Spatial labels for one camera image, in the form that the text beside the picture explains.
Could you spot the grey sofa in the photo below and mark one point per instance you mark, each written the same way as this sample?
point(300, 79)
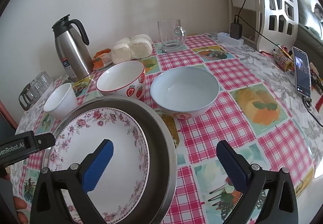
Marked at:
point(306, 19)

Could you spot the clear glass mug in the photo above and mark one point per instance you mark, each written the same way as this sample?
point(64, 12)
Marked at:
point(169, 34)

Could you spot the round pink flower rimmed plate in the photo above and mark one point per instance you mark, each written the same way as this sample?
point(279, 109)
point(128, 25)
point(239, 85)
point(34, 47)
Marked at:
point(83, 138)

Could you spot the small white bowl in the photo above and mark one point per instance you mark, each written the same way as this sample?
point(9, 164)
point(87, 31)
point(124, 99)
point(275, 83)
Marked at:
point(60, 100)

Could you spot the strawberry print bowl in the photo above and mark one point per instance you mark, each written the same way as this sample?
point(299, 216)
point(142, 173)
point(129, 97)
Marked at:
point(118, 80)

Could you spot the smartphone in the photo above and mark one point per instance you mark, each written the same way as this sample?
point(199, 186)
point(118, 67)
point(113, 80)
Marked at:
point(301, 70)

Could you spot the plush toy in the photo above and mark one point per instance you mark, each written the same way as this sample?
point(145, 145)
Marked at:
point(318, 10)

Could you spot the white power strip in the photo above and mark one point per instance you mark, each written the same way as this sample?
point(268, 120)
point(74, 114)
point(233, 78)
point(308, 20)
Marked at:
point(224, 37)

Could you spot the pink chair backrest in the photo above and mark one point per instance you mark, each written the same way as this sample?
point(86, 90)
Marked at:
point(6, 113)

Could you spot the person's left hand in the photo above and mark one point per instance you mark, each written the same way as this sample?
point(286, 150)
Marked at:
point(20, 205)

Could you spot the black charger adapter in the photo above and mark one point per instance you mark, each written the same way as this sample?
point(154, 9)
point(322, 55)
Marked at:
point(236, 31)

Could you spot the orange snack packet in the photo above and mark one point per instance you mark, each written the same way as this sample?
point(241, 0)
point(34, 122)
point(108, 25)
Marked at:
point(101, 61)

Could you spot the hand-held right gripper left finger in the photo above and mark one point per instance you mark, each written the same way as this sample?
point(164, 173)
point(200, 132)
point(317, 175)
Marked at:
point(99, 166)

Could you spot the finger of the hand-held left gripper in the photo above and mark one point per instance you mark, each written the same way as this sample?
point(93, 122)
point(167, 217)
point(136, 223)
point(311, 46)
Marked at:
point(44, 141)

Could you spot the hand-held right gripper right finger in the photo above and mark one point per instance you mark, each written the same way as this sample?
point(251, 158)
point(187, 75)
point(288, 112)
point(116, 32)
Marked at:
point(233, 166)

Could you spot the white cutout furniture panel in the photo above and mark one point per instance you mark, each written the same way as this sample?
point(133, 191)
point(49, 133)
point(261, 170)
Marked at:
point(262, 12)

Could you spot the bag of white steamed buns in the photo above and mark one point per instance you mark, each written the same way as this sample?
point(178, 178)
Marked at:
point(131, 48)

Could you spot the pink checked picture tablecloth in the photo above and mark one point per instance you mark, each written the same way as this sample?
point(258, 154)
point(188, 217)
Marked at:
point(219, 125)

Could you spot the stainless steel thermos jug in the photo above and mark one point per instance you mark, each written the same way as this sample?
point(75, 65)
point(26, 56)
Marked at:
point(73, 55)

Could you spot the stainless steel basin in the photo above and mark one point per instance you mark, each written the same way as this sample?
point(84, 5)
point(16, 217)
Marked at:
point(156, 143)

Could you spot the pale blue bowl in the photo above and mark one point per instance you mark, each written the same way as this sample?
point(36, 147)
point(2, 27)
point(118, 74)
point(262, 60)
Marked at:
point(184, 92)

